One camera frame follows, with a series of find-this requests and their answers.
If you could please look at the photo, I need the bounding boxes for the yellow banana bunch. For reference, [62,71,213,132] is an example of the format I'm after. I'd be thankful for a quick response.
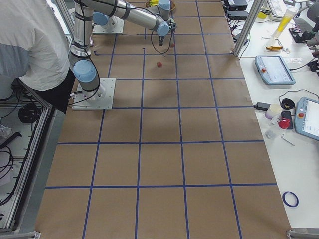
[146,0,159,7]

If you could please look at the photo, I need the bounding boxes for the teach pendant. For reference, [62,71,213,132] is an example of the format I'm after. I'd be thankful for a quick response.
[255,55,296,85]
[295,97,319,141]

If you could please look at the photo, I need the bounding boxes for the lower teach pendant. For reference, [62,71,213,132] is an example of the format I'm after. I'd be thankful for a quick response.
[295,97,319,141]

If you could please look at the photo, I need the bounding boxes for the upper teach pendant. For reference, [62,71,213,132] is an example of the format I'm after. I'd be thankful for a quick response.
[255,55,296,85]

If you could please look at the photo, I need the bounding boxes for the black smartphone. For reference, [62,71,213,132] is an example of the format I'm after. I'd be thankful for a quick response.
[281,111,294,130]

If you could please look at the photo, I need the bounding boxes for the yellow bottle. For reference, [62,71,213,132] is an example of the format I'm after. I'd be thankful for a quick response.
[272,7,298,39]

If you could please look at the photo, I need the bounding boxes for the black cable coil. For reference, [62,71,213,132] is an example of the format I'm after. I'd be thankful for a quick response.
[18,103,42,124]

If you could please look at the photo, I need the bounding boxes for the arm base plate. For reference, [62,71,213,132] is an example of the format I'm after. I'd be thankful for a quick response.
[93,18,124,35]
[71,78,116,110]

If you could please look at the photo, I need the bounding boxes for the red round object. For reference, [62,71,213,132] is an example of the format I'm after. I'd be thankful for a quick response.
[276,117,291,129]

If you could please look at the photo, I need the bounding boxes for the white paper cup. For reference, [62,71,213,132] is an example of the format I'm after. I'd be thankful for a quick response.
[265,104,282,119]

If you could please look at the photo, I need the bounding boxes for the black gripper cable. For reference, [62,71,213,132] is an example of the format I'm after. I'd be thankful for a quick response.
[151,29,175,55]

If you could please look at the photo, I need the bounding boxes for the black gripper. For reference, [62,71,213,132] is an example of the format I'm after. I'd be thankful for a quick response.
[158,19,177,46]

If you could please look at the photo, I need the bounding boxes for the hex key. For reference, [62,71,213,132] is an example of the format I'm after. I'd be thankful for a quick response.
[281,134,295,146]

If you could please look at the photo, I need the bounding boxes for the gold metal tool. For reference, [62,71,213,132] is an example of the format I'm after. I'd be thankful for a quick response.
[265,46,283,51]

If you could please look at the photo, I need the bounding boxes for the aluminium frame post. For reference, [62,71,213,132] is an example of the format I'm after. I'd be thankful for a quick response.
[233,0,264,57]

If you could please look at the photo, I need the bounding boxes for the blue tape roll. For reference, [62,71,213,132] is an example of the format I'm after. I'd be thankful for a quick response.
[282,191,299,208]

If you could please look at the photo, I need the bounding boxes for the black power brick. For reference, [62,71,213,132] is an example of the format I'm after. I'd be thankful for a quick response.
[253,102,271,111]

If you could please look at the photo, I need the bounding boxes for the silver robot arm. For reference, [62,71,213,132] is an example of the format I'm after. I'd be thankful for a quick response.
[69,0,176,99]

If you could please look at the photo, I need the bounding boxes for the aluminium frame rail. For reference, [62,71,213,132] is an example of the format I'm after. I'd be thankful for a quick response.
[0,81,63,236]

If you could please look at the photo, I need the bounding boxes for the person in white shirt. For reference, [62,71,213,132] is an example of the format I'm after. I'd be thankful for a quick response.
[0,0,75,113]

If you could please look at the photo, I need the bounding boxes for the wicker basket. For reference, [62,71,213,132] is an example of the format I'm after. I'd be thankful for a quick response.
[157,0,175,11]

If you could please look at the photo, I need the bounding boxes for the black round dish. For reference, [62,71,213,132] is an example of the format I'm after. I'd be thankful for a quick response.
[280,98,295,110]

